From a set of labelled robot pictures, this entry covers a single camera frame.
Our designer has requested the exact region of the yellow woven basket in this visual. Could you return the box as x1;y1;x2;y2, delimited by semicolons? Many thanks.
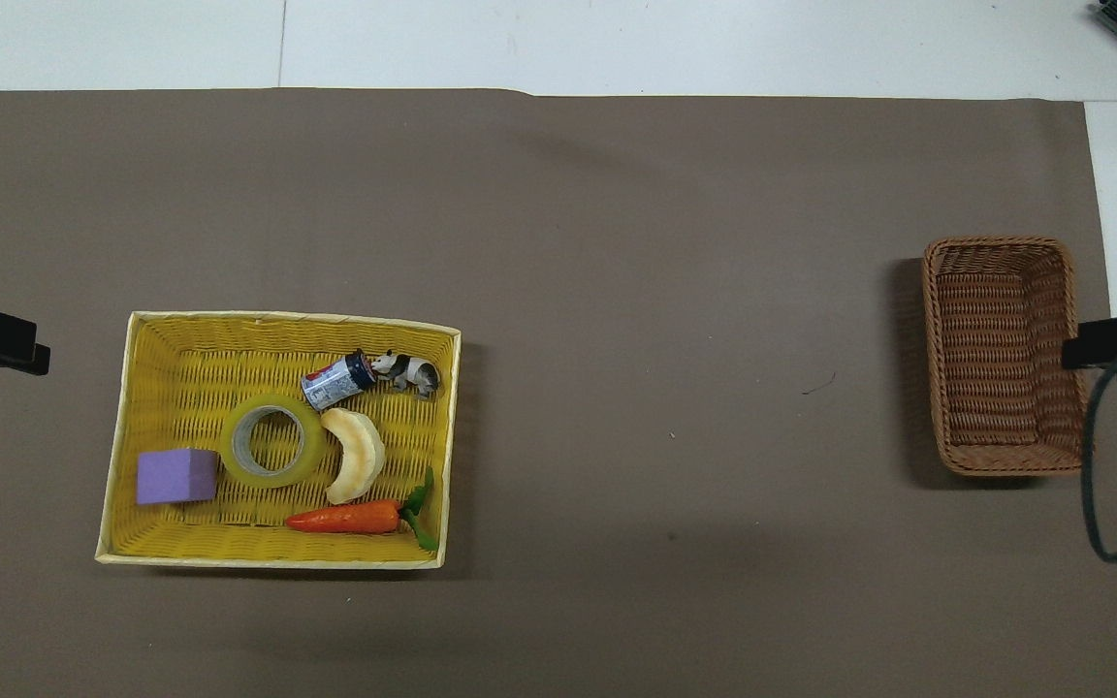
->
95;310;463;569

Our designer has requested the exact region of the orange toy carrot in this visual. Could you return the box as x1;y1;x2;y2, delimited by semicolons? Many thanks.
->
284;466;440;553

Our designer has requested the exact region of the pale toy banana slice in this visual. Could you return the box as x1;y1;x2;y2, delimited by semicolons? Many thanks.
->
319;408;387;505

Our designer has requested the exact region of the small toy animal figure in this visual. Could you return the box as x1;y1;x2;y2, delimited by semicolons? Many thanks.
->
369;351;443;399

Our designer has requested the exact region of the small blue white can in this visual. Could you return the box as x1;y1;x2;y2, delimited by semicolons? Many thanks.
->
301;349;377;412

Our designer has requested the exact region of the brown wicker basket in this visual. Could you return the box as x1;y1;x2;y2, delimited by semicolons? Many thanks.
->
922;237;1089;477

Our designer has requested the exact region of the clear tape roll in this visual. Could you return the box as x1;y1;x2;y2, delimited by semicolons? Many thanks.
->
219;393;328;489

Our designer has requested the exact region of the purple foam block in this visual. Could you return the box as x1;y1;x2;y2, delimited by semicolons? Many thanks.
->
137;448;220;506

